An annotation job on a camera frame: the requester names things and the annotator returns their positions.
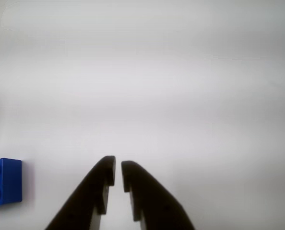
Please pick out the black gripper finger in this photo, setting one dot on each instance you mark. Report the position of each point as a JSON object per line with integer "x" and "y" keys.
{"x": 154, "y": 198}
{"x": 89, "y": 191}

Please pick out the blue lego brick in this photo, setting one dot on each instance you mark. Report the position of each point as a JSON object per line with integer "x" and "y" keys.
{"x": 8, "y": 184}

